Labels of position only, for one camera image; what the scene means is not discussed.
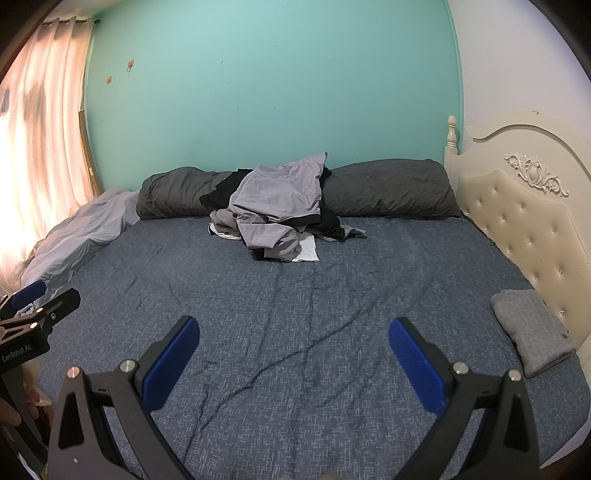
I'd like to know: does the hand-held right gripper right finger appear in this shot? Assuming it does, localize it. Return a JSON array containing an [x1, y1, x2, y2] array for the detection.
[[388, 316, 541, 480]]

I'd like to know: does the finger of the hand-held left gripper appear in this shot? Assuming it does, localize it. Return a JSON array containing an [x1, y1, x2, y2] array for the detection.
[[0, 281, 47, 319], [34, 289, 81, 330]]

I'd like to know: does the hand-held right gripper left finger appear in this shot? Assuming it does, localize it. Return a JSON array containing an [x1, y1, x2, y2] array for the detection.
[[46, 315, 201, 480]]

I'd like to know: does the light grey jacket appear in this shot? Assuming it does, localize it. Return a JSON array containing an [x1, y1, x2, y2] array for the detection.
[[229, 153, 327, 262]]

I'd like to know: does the pile of dark clothes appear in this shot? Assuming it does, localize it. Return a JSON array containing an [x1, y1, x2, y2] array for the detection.
[[200, 166, 366, 241]]

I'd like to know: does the person's left hand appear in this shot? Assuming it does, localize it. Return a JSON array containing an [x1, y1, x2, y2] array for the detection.
[[0, 387, 52, 428]]

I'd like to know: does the pale grey blanket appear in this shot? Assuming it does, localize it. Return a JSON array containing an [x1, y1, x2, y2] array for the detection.
[[21, 188, 140, 289]]

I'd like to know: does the folded grey cloth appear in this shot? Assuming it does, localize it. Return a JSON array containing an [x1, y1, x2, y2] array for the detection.
[[490, 289, 575, 378]]

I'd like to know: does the white garment navy trim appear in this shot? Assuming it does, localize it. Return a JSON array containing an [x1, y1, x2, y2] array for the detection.
[[208, 223, 243, 241]]

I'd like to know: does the grey sweatshirt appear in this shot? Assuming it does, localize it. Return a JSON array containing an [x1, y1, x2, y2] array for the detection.
[[210, 209, 242, 234]]

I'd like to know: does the pink curtain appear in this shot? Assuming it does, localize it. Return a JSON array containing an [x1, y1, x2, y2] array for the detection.
[[0, 16, 100, 296]]

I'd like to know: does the white shirt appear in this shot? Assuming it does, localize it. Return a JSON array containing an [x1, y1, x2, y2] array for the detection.
[[291, 233, 320, 263]]

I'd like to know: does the dark grey rolled duvet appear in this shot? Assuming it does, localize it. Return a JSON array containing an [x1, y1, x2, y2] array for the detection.
[[137, 159, 461, 220]]

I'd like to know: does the cream tufted headboard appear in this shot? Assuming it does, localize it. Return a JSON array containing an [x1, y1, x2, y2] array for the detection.
[[443, 110, 591, 370]]

